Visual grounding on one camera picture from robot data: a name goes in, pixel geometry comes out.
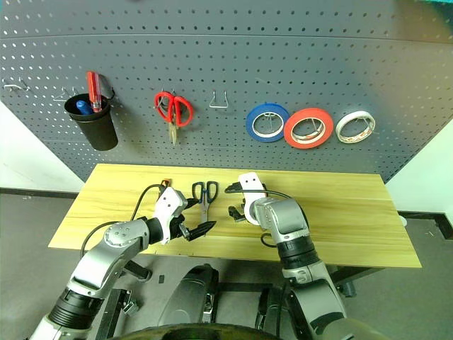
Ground light wooden table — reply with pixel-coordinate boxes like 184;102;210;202
47;163;423;269

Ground dark blue handled scissors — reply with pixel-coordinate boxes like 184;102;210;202
191;181;219;230

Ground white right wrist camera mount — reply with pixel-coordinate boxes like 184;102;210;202
237;172;268;226

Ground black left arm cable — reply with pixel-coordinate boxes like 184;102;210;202
79;183;167;259

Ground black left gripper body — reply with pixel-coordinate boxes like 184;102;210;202
168;200;194;244

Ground black rounded rim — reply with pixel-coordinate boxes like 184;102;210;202
120;321;284;340

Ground silver wire pliers hook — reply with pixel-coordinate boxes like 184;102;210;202
209;90;229;108

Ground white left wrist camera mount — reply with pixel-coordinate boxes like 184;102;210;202
155;187;188;245

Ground dark grey rounded shell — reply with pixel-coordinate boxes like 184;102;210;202
158;263;219;327
254;288;284;330

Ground red handled scissors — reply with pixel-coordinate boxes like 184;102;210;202
153;91;195;145

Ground black plastic cup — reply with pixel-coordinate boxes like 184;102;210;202
64;75;119;152

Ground blue tape roll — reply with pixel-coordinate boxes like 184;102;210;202
246;103;288;143

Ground white tape roll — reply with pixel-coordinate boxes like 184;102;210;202
335;110;377;145

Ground red handled screwdriver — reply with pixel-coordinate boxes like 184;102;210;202
86;71;103;113

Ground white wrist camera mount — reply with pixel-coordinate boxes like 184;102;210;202
237;172;268;226
155;187;188;245

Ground grey metal pegboard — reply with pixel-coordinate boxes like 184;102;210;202
0;0;453;183

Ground red tape roll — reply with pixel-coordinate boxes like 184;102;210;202
283;108;335;149

